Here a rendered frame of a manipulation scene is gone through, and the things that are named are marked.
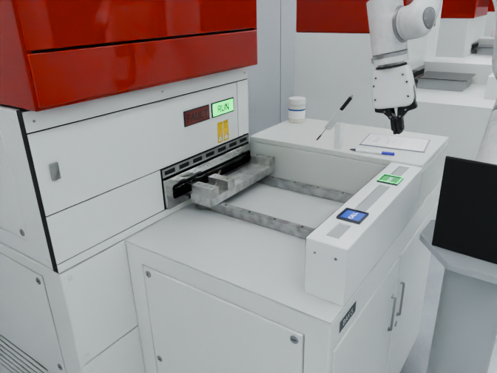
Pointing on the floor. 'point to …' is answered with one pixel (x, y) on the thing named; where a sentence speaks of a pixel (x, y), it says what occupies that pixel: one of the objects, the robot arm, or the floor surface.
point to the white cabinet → (281, 317)
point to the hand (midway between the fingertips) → (397, 125)
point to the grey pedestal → (463, 311)
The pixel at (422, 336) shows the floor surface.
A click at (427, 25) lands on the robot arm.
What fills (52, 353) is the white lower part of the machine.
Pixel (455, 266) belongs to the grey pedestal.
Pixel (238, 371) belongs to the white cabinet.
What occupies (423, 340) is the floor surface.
